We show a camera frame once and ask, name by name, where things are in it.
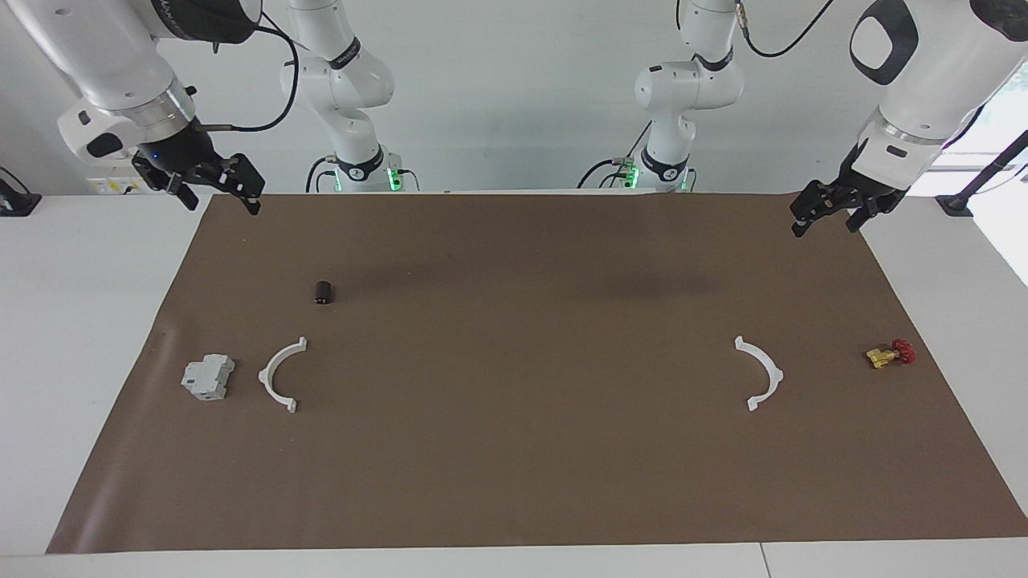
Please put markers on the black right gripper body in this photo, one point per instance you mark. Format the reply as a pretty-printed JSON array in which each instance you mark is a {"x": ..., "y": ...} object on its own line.
[{"x": 189, "y": 156}]

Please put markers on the white wall socket box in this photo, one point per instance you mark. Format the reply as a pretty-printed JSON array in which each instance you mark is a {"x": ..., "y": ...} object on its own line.
[{"x": 112, "y": 185}]

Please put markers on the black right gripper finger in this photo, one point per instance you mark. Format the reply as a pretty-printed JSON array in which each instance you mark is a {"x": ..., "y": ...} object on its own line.
[
  {"x": 186, "y": 195},
  {"x": 253, "y": 202}
]

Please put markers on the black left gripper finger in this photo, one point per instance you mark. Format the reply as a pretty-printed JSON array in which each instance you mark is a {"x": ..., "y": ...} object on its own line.
[
  {"x": 803, "y": 217},
  {"x": 861, "y": 218}
]

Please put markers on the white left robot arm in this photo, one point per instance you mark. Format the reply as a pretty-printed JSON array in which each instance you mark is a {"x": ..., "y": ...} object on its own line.
[{"x": 923, "y": 72}]

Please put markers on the grey circuit breaker block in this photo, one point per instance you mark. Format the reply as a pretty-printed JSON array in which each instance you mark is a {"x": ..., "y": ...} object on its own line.
[{"x": 207, "y": 377}]

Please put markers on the brown paper table mat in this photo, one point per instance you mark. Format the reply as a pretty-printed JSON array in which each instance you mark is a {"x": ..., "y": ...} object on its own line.
[{"x": 514, "y": 417}]

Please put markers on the black table clamp mount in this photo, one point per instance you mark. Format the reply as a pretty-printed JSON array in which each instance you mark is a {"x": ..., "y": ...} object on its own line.
[{"x": 16, "y": 202}]

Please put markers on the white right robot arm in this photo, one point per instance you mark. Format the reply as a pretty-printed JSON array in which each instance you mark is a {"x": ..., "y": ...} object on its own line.
[{"x": 120, "y": 72}]

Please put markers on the black stand with pole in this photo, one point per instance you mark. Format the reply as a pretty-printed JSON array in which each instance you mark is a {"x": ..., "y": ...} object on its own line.
[{"x": 960, "y": 201}]

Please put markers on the small dark brown cylinder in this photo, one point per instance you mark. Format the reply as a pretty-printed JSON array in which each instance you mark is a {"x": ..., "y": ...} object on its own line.
[{"x": 324, "y": 292}]

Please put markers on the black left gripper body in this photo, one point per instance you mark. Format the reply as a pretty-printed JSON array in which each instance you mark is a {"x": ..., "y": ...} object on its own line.
[{"x": 863, "y": 189}]

